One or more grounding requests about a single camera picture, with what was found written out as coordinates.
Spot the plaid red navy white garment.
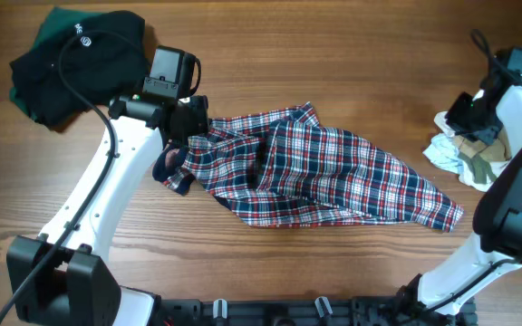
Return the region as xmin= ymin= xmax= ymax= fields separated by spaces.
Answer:
xmin=152 ymin=103 xmax=464 ymax=232

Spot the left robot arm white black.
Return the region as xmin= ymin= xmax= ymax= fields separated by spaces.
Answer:
xmin=6 ymin=46 xmax=208 ymax=325

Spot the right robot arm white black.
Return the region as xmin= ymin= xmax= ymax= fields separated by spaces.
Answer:
xmin=388 ymin=43 xmax=522 ymax=324

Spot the crumpled pale camouflage garment pile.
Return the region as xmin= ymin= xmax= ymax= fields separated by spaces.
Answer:
xmin=423 ymin=111 xmax=511 ymax=192

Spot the black garment with white logo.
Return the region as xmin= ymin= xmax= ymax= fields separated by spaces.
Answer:
xmin=10 ymin=11 xmax=148 ymax=128

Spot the dark green garment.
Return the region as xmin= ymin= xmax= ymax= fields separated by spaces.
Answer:
xmin=9 ymin=6 xmax=100 ymax=121

